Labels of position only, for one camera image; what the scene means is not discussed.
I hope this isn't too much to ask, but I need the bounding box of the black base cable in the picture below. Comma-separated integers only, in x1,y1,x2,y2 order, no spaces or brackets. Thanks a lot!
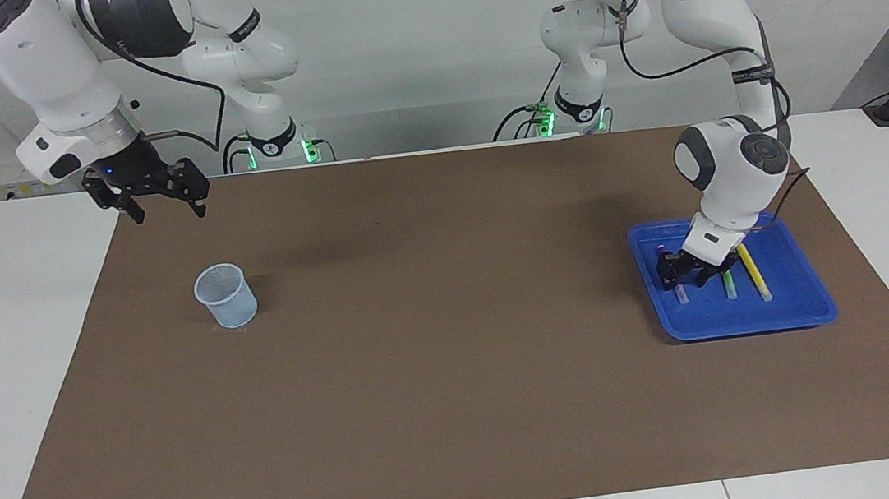
489,103,545,144
220,133,260,174

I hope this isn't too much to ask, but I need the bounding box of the purple pen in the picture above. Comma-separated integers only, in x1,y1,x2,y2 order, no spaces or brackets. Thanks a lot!
656,242,691,307

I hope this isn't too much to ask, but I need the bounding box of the brown table mat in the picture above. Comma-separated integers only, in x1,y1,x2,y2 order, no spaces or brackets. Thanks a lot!
0,102,889,499

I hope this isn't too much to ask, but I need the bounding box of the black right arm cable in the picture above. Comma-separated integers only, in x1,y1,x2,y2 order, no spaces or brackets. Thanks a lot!
73,0,233,166

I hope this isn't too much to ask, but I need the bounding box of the white power box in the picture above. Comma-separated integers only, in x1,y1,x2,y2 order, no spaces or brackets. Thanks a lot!
0,151,88,202

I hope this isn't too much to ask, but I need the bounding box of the light blue mesh pen cup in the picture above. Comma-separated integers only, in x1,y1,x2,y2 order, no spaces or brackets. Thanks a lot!
191,260,261,333

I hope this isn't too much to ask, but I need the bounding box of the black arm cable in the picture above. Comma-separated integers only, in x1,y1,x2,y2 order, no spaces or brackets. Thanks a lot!
73,0,233,166
606,0,818,245

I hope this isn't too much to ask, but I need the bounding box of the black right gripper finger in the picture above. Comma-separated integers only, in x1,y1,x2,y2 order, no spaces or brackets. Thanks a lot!
161,155,214,222
81,170,148,230

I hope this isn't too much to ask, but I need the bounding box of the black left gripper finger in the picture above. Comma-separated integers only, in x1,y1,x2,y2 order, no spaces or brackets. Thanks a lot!
656,250,685,292
694,265,734,290

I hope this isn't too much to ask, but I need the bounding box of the blue plastic tray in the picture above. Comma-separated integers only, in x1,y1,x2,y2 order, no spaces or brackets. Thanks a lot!
625,203,840,347

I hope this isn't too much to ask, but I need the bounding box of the yellow pen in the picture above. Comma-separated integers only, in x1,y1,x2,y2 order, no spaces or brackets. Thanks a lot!
735,239,775,305

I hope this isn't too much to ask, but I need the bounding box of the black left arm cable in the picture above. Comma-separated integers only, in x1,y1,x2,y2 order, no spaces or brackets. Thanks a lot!
606,0,818,245

